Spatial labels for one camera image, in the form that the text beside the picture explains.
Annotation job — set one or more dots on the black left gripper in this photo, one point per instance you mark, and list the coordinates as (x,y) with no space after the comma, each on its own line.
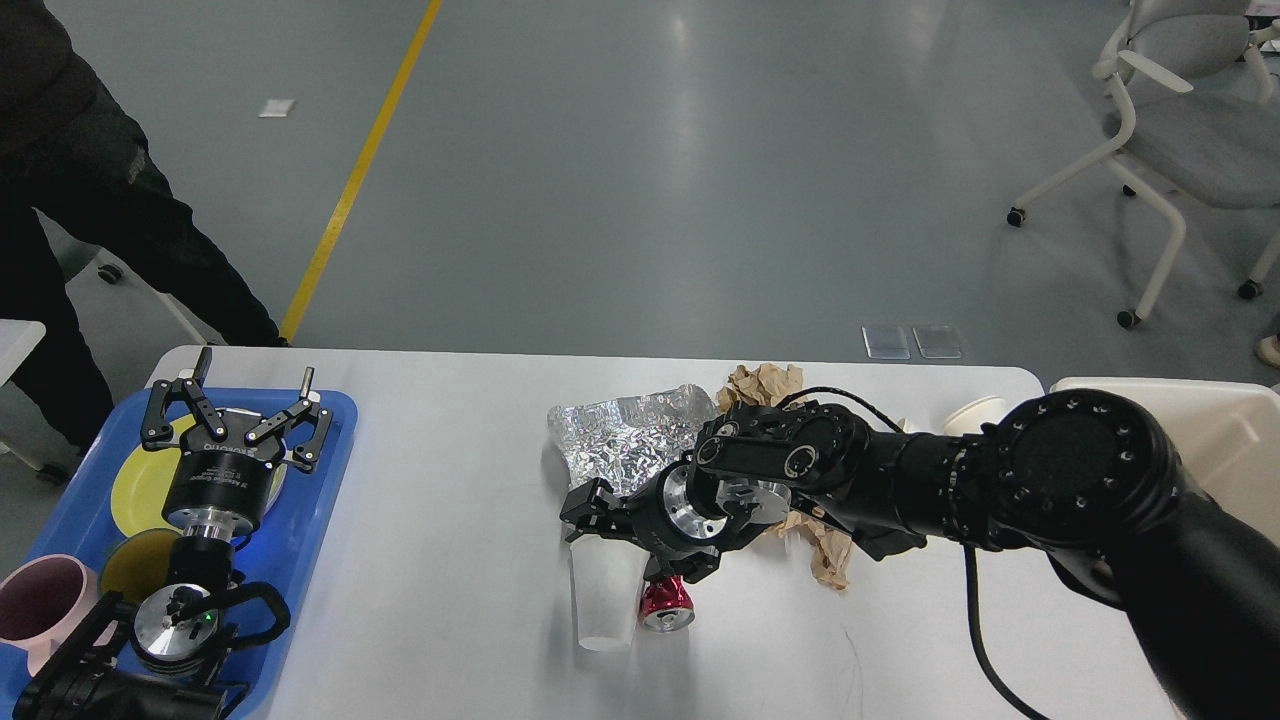
(223,472)

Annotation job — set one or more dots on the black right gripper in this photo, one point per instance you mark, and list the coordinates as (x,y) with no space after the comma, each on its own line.
(679,519)

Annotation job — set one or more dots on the white paper cup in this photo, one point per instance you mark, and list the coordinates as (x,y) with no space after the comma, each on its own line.
(607,580)

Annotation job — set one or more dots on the crushed red soda can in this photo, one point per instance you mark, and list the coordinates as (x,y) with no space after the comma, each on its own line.
(665,605)

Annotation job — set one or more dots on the aluminium foil sheet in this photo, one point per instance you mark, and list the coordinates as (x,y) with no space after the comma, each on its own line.
(628,440)

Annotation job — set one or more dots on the yellow plastic plate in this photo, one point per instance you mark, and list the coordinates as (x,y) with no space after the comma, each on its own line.
(140,488)

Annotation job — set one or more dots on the dark green mug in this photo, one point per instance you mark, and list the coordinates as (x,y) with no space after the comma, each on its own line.
(139,566)

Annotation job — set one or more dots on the pink ribbed mug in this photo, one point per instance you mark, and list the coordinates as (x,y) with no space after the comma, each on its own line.
(42,602)

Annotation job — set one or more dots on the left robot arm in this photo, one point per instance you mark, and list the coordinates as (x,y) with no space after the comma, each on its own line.
(181,631)

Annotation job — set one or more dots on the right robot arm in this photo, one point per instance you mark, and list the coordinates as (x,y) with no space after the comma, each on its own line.
(1087,477)

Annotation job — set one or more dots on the blue plastic tray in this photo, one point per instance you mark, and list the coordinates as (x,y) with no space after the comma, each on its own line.
(282,552)

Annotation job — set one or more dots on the crumpled brown paper right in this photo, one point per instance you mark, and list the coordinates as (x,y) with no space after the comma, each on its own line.
(831,547)

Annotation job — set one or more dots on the crumpled brown paper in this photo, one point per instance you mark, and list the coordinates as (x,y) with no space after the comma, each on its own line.
(765,385)
(831,547)

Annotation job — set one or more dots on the crumpled brown paper top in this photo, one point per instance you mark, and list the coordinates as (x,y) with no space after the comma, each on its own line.
(765,385)

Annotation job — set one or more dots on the white side table corner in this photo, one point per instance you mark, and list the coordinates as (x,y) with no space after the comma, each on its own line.
(18,339)

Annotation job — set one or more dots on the left floor socket plate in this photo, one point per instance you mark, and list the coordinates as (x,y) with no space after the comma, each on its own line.
(886,342)

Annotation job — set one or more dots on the floor socket plate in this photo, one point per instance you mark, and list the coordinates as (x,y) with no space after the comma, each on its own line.
(886,342)
(938,341)

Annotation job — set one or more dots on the person in dark clothes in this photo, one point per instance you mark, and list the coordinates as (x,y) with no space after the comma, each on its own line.
(72,155)

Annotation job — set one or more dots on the white cup behind gripper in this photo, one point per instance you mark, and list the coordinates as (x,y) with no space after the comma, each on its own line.
(970,418)

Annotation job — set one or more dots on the right floor socket plate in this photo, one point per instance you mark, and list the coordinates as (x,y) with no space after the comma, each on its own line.
(938,341)

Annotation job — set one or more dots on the beige plastic bin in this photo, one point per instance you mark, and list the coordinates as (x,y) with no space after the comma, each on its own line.
(1226,433)

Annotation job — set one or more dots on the grey office chair right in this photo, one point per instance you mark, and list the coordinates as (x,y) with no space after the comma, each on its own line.
(1195,112)

